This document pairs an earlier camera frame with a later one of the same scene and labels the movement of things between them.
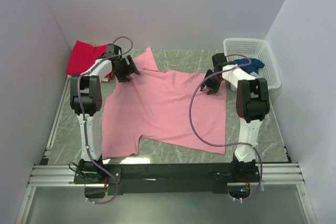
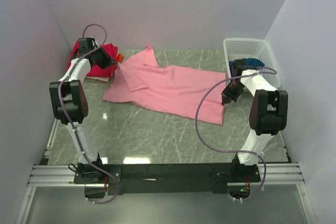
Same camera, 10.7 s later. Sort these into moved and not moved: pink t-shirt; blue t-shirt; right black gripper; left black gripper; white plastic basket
Moved: pink t-shirt; right black gripper; left black gripper
Not moved: blue t-shirt; white plastic basket
